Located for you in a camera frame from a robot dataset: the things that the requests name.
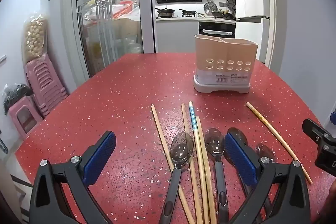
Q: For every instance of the black plastic bag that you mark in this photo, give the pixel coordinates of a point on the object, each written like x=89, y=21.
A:
x=15, y=92

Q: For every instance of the stack of pink stools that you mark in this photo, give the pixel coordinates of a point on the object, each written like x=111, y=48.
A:
x=44, y=82

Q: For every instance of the bag of round snacks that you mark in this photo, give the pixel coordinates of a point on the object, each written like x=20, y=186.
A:
x=34, y=35

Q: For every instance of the sliding glass door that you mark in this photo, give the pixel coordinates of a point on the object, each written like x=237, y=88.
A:
x=148, y=29

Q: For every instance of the beige plastic utensil holder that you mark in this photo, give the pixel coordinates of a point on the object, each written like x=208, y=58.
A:
x=223, y=56

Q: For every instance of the black built-in oven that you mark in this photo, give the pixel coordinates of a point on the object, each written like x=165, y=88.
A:
x=215, y=27

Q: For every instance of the printed wooden chopstick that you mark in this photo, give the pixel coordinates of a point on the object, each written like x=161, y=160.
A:
x=273, y=135

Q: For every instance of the blue patterned chopstick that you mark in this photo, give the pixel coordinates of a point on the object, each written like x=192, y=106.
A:
x=193, y=116

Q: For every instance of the red plastic basket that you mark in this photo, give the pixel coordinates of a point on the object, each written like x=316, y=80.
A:
x=123, y=10

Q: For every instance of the black wok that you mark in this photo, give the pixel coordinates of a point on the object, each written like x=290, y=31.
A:
x=165, y=12

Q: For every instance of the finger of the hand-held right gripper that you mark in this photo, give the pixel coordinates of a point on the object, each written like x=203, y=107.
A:
x=333, y=117
x=313, y=129

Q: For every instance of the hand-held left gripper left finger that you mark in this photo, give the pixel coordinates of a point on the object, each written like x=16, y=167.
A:
x=101, y=158

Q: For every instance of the white kitchen counter cabinet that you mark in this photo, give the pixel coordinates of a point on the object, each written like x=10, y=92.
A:
x=176, y=35

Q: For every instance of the metal wok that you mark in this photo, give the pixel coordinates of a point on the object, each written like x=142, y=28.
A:
x=221, y=14

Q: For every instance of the small pink stool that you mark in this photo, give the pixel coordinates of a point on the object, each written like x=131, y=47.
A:
x=23, y=113

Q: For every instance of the white refrigerator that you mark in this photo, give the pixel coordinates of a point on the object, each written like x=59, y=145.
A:
x=249, y=37

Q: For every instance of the black frying pan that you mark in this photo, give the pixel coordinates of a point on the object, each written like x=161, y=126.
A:
x=188, y=13

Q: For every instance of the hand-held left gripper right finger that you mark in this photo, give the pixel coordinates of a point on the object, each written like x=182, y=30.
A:
x=240, y=158

